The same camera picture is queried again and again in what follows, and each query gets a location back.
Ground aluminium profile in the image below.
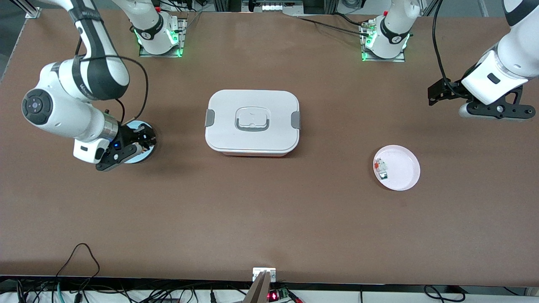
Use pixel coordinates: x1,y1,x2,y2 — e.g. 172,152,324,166
24,0,42,19

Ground grey metal beam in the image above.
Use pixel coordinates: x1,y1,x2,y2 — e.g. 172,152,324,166
243,271,272,303

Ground light blue round plate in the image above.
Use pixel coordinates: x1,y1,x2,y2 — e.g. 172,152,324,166
121,121,157,165

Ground black looped cable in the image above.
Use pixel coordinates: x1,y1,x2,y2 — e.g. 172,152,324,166
55,243,101,292

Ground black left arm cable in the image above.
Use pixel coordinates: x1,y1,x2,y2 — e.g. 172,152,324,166
432,0,469,98

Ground black cable on table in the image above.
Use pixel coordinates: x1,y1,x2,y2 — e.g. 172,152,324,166
295,15,372,37
332,12,368,27

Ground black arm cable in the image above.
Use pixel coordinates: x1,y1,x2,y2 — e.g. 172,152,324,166
432,0,469,98
75,37,149,127

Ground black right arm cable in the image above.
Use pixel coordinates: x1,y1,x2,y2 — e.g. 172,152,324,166
75,37,149,127

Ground circuit board with red light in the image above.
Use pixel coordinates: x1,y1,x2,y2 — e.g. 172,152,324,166
267,287,304,303

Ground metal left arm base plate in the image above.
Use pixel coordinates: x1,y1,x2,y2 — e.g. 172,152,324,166
360,20,407,63

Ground white lunch box with lid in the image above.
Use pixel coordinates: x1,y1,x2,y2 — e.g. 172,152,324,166
205,89,301,157

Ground tangled black cables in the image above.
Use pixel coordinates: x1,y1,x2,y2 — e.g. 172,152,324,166
0,280,253,303

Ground pale pink round plate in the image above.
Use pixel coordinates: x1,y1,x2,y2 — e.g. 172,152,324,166
373,145,421,191

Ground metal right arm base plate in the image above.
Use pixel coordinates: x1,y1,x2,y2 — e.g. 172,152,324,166
139,17,188,58

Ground black coiled cable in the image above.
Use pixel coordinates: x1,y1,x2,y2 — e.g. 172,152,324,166
423,285,466,303

